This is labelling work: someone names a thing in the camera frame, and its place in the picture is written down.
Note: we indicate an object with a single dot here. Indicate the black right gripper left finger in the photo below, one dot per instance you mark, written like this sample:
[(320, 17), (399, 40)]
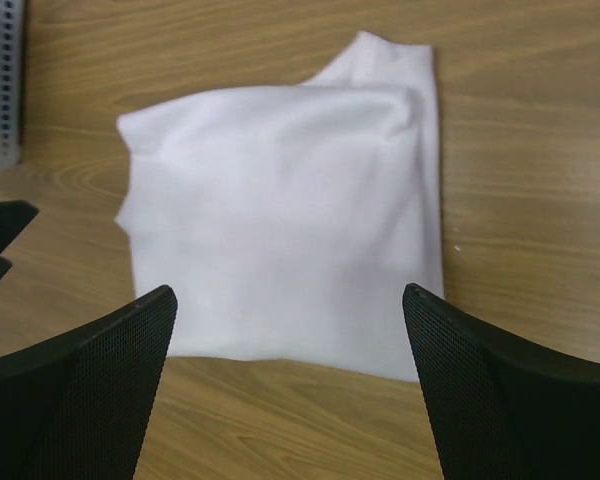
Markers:
[(77, 406)]

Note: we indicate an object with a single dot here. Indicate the white plastic laundry basket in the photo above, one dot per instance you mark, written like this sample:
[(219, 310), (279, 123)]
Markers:
[(13, 16)]

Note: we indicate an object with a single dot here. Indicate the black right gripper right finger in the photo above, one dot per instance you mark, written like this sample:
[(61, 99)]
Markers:
[(501, 406)]

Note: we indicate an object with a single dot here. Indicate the white t shirt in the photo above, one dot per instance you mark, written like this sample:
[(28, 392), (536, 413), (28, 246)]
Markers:
[(289, 219)]

